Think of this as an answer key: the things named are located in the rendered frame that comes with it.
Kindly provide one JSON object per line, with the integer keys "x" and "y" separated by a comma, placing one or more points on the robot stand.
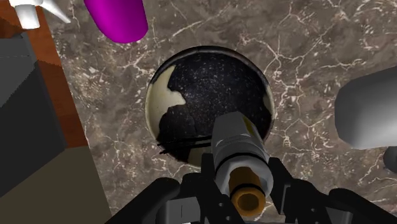
{"x": 24, "y": 118}

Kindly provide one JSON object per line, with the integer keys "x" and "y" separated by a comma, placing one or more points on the black speckled bowl cream patches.
{"x": 214, "y": 86}

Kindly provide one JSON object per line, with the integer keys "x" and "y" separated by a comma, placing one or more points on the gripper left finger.
{"x": 207, "y": 186}

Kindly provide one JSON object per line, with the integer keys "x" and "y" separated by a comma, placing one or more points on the small dark grey rounded object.
{"x": 391, "y": 159}

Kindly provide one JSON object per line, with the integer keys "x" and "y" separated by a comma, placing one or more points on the grey cylinder with ochre cap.
{"x": 237, "y": 145}

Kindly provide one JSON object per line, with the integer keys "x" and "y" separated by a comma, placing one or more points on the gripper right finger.
{"x": 288, "y": 192}

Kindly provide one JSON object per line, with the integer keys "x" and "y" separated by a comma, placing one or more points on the magenta rounded bottle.
{"x": 119, "y": 18}

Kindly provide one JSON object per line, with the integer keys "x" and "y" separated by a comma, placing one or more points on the large grey rounded object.
{"x": 369, "y": 108}

